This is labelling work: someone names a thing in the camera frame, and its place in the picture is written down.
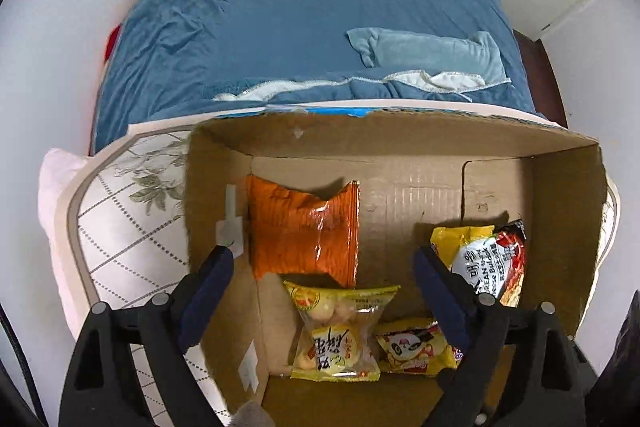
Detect floral quilted mat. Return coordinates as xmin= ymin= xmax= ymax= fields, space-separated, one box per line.
xmin=66 ymin=109 xmax=622 ymax=427

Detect black cable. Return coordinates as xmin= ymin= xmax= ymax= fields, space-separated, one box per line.
xmin=0 ymin=304 xmax=47 ymax=427

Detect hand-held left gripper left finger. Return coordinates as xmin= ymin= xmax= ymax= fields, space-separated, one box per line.
xmin=57 ymin=246 xmax=235 ymax=427

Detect light blue plush blanket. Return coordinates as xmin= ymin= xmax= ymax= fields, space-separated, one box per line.
xmin=346 ymin=27 xmax=512 ymax=88

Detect pink padded cushion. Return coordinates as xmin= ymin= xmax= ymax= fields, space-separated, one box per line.
xmin=37 ymin=148 xmax=97 ymax=344

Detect grey fuzzy object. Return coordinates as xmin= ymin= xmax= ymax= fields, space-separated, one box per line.
xmin=231 ymin=401 xmax=277 ymax=427

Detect yellow panda snack packet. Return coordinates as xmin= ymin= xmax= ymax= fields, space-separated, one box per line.
xmin=375 ymin=318 xmax=463 ymax=377

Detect orange snack packet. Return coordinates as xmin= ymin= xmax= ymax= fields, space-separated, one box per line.
xmin=245 ymin=175 xmax=362 ymax=288

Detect dark cloth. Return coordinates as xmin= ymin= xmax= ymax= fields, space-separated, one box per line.
xmin=595 ymin=289 xmax=640 ymax=427

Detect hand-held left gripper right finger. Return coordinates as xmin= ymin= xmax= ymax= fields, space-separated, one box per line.
xmin=413 ymin=247 xmax=599 ymax=427

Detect yellow packet of round snacks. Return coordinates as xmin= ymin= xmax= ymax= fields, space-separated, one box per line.
xmin=283 ymin=279 xmax=401 ymax=382

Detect black red noodle packet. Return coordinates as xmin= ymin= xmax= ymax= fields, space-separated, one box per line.
xmin=450 ymin=219 xmax=529 ymax=309

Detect blue bedsheet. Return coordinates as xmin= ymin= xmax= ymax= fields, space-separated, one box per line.
xmin=92 ymin=0 xmax=546 ymax=152

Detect red cloth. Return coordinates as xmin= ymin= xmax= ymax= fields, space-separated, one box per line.
xmin=103 ymin=24 xmax=125 ymax=58

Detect printed cardboard box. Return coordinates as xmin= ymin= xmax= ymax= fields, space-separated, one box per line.
xmin=185 ymin=106 xmax=608 ymax=427

